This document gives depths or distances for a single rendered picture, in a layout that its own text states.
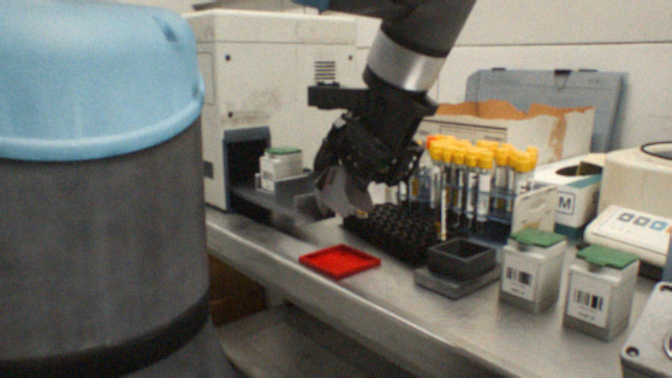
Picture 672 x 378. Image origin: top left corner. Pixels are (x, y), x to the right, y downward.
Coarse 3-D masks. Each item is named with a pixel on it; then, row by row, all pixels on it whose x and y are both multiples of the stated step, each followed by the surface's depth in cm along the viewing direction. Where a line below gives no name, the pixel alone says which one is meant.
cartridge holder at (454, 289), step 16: (464, 240) 57; (432, 256) 54; (448, 256) 52; (464, 256) 57; (480, 256) 52; (416, 272) 54; (432, 272) 54; (448, 272) 53; (464, 272) 51; (480, 272) 53; (496, 272) 54; (432, 288) 52; (448, 288) 51; (464, 288) 51
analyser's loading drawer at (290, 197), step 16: (256, 176) 73; (304, 176) 72; (240, 192) 76; (256, 192) 73; (288, 192) 71; (304, 192) 73; (272, 208) 71; (288, 208) 67; (304, 208) 66; (304, 224) 67
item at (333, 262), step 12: (324, 252) 62; (336, 252) 62; (348, 252) 62; (360, 252) 61; (312, 264) 58; (324, 264) 59; (336, 264) 59; (348, 264) 59; (360, 264) 57; (372, 264) 58; (336, 276) 55
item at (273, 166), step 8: (264, 160) 71; (272, 160) 70; (280, 160) 70; (288, 160) 71; (296, 160) 71; (264, 168) 72; (272, 168) 70; (280, 168) 70; (288, 168) 71; (296, 168) 72; (264, 176) 72; (272, 176) 70; (280, 176) 70; (288, 176) 71; (264, 184) 72; (272, 184) 71; (272, 192) 71
